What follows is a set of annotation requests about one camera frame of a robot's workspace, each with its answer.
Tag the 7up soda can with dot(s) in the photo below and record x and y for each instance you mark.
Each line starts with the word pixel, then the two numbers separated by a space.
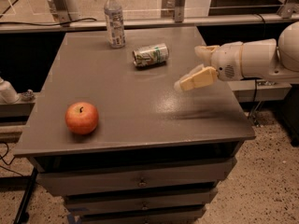
pixel 150 55

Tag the grey drawer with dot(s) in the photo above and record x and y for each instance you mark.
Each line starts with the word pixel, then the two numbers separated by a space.
pixel 164 175
pixel 138 200
pixel 154 216

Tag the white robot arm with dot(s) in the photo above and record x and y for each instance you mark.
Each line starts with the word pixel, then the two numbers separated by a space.
pixel 269 59

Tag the black stand leg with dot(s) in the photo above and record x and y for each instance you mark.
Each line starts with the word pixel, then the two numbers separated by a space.
pixel 22 216

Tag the top grey drawer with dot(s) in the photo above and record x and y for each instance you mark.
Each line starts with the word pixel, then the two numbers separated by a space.
pixel 164 175

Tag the grey metal rail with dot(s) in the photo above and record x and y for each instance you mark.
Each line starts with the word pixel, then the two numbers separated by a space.
pixel 13 27

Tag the clear plastic water bottle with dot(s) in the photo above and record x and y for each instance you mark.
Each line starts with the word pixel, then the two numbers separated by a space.
pixel 114 21

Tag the left metal bracket post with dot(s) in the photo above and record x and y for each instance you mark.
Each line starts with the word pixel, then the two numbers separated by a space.
pixel 61 10

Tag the grey drawer cabinet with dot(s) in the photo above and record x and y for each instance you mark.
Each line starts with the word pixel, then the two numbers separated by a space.
pixel 143 120

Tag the metal bracket post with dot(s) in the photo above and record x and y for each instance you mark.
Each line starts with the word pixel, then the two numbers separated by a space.
pixel 61 10
pixel 179 10

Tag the small metal knob fitting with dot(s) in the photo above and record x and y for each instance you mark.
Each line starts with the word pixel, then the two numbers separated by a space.
pixel 28 96

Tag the bottom grey drawer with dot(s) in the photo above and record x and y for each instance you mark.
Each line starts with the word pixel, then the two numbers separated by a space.
pixel 154 216

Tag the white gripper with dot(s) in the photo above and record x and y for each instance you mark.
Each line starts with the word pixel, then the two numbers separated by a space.
pixel 226 62

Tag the middle grey drawer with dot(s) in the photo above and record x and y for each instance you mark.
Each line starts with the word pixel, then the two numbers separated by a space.
pixel 138 200

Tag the right metal bracket post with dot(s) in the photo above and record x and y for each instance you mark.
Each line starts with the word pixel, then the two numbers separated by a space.
pixel 179 10

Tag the red apple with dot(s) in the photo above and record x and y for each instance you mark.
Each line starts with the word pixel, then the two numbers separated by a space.
pixel 81 118

